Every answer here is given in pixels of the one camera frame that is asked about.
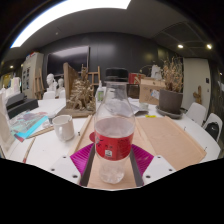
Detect cardboard box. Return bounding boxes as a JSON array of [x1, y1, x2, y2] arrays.
[[138, 77, 167, 106]]

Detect wooden figure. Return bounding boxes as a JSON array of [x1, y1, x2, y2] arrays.
[[193, 85, 203, 105]]

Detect small glass jar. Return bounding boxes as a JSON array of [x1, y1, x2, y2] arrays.
[[139, 102, 150, 112]]

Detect thin wooden stick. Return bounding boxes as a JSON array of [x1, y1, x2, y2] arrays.
[[21, 136, 37, 164]]

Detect flat round red coaster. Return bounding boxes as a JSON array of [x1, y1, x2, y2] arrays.
[[88, 131, 98, 144]]

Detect white plaster bust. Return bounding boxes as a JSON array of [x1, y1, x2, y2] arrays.
[[45, 73, 57, 93], [56, 77, 66, 93]]

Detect brown wooden relief sculpture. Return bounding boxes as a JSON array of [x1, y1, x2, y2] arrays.
[[56, 62, 98, 118]]

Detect clear bottle with red label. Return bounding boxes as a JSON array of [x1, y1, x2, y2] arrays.
[[93, 67, 136, 185]]

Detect flat wooden strip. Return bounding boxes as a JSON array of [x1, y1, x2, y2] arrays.
[[27, 125, 55, 139]]

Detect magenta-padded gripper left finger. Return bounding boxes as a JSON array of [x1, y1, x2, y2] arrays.
[[49, 143, 97, 187]]

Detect long ceiling light strip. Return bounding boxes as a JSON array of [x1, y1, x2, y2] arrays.
[[9, 0, 133, 49]]

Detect white cabinet with pictures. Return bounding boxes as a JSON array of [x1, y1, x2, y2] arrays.
[[21, 52, 45, 100]]

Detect black flat box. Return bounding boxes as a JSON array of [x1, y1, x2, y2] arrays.
[[7, 98, 40, 120], [5, 92, 27, 111]]

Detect black wall screen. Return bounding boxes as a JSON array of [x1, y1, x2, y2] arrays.
[[45, 45, 91, 78]]

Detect white mug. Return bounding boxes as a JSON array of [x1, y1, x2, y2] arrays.
[[52, 114, 76, 142]]

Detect white plaster statue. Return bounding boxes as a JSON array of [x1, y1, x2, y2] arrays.
[[9, 76, 22, 96]]

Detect dried plant in grey pot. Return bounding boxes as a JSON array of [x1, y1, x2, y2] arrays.
[[158, 56, 185, 115]]

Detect white standing statue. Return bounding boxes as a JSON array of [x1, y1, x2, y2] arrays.
[[150, 64, 163, 80]]

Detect colourful book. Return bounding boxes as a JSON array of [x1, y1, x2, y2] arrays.
[[9, 110, 49, 140]]

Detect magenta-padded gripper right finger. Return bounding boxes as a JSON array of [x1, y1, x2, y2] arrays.
[[129, 143, 176, 187]]

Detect small green-labelled bottle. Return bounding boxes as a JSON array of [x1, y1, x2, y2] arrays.
[[96, 79, 105, 103]]

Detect small white paint jar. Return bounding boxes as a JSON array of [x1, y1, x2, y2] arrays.
[[46, 112, 57, 125]]

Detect grey plant saucer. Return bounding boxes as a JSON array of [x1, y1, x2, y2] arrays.
[[155, 105, 184, 120]]

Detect red box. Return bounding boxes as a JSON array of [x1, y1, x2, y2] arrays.
[[128, 72, 148, 85]]

